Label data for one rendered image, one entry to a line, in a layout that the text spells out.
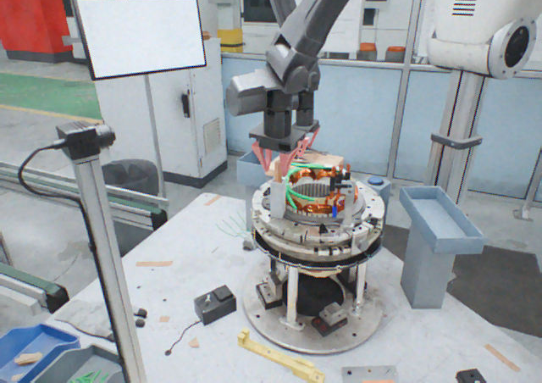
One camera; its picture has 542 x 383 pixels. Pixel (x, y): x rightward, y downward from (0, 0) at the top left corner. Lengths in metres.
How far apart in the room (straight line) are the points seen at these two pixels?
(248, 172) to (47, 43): 3.47
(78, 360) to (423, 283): 0.85
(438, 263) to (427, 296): 0.11
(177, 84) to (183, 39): 1.31
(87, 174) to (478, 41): 0.91
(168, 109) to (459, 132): 2.47
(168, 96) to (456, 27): 2.45
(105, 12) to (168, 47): 0.27
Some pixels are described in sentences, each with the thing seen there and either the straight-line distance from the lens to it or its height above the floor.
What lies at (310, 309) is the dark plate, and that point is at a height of 0.78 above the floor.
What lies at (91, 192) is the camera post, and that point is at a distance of 0.59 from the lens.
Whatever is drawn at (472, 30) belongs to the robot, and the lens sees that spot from 1.10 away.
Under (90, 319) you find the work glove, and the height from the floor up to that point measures 0.80.
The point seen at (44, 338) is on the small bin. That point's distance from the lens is 1.17.
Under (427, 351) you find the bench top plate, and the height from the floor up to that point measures 0.78.
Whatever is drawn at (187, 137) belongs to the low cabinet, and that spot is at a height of 0.47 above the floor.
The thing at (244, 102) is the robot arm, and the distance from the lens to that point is 0.68.
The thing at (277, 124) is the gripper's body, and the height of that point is 1.33.
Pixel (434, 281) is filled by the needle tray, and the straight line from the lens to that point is 1.11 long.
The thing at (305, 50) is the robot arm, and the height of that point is 1.47.
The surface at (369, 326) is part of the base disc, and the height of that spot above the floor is 0.80.
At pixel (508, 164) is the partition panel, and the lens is 3.31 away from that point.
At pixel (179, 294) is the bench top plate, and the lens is 1.17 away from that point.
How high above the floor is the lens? 1.56
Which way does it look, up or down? 26 degrees down
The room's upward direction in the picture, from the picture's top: straight up
